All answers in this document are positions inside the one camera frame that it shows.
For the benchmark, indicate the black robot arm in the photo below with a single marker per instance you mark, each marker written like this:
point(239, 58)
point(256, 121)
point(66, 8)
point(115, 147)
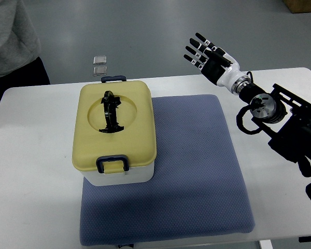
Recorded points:
point(282, 115)

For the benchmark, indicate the brown cardboard box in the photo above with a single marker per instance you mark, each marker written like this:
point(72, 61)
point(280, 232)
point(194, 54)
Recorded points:
point(298, 6)

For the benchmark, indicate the blue grey cushion mat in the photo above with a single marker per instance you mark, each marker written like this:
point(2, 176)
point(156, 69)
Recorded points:
point(197, 188)

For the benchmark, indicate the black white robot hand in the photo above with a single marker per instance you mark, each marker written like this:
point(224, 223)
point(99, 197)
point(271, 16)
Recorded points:
point(213, 62)

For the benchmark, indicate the person in grey sweater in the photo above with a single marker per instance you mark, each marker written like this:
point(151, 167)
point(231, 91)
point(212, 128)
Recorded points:
point(20, 62)

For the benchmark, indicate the upper floor socket plate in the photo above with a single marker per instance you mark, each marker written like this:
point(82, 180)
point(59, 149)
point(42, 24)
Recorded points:
point(97, 60)

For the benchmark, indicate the lower floor socket plate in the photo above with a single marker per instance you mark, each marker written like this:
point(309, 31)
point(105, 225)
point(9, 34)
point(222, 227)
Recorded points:
point(100, 70)

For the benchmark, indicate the white storage box base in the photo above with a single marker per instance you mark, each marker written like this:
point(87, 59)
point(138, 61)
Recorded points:
point(133, 175)

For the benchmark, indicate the floor socket plate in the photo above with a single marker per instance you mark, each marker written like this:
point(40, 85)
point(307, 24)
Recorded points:
point(97, 60)
point(100, 70)

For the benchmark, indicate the yellow storage box lid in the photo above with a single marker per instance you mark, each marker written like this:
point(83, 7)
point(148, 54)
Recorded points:
point(115, 128)

